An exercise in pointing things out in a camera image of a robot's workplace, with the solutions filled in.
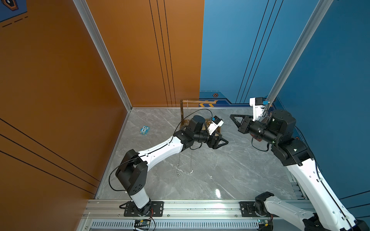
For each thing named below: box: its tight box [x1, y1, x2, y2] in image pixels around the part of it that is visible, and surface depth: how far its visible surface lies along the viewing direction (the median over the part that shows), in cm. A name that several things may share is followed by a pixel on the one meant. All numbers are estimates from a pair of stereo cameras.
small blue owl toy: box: [139, 125, 150, 135], surface depth 107 cm
